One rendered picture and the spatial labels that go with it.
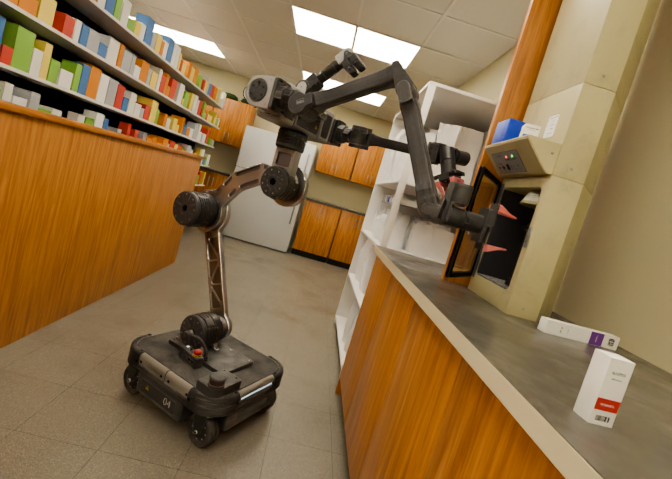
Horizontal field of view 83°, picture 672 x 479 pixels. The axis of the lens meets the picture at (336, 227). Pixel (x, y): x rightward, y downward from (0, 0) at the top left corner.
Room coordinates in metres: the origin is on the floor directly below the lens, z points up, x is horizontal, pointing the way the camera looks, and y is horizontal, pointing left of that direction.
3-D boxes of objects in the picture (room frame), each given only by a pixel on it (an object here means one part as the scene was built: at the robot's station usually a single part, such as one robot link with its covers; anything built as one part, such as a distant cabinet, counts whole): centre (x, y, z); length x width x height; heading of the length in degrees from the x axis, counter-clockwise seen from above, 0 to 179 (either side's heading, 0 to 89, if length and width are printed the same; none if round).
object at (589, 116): (1.39, -0.73, 1.33); 0.32 x 0.25 x 0.77; 4
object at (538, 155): (1.38, -0.55, 1.46); 0.32 x 0.11 x 0.10; 4
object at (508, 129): (1.45, -0.54, 1.56); 0.10 x 0.10 x 0.09; 4
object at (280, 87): (1.44, 0.31, 1.45); 0.09 x 0.08 x 0.12; 153
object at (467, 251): (1.41, -0.50, 1.19); 0.30 x 0.01 x 0.40; 145
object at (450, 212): (1.12, -0.33, 1.20); 0.07 x 0.06 x 0.07; 94
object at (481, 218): (1.12, -0.39, 1.19); 0.07 x 0.07 x 0.10; 4
